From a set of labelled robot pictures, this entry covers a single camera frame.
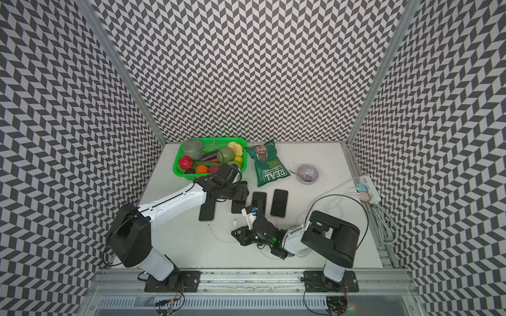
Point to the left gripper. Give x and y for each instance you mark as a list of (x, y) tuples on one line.
[(242, 192)]

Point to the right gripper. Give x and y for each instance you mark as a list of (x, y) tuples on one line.
[(243, 239)]

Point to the phone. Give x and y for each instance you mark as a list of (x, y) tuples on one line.
[(279, 203), (259, 200), (207, 210), (237, 206)]

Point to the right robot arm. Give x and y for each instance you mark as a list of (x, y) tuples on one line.
[(332, 238)]

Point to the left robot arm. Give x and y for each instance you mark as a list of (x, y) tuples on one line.
[(130, 234)]

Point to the magenta vegetable toy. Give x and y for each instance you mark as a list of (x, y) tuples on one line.
[(213, 169)]

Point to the orange pumpkin toy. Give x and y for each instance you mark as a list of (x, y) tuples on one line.
[(201, 169)]

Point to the green apple toy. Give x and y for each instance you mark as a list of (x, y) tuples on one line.
[(225, 154)]

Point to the purple eggplant toy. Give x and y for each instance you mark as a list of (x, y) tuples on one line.
[(210, 156)]

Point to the green cucumber toy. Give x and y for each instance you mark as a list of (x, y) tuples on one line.
[(207, 163)]

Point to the green plastic basket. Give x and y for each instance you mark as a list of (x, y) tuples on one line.
[(209, 145)]

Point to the red fruit toy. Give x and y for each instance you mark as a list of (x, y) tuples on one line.
[(185, 163)]

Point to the green chips bag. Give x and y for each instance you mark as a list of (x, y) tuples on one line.
[(268, 166)]

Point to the purple bowl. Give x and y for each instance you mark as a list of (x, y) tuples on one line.
[(307, 174)]

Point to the white power strip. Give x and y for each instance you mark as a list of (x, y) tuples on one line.
[(375, 197)]

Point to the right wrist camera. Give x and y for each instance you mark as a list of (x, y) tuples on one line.
[(250, 214)]

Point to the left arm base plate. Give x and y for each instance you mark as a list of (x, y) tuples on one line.
[(182, 281)]

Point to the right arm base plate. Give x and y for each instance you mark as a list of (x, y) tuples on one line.
[(316, 281)]

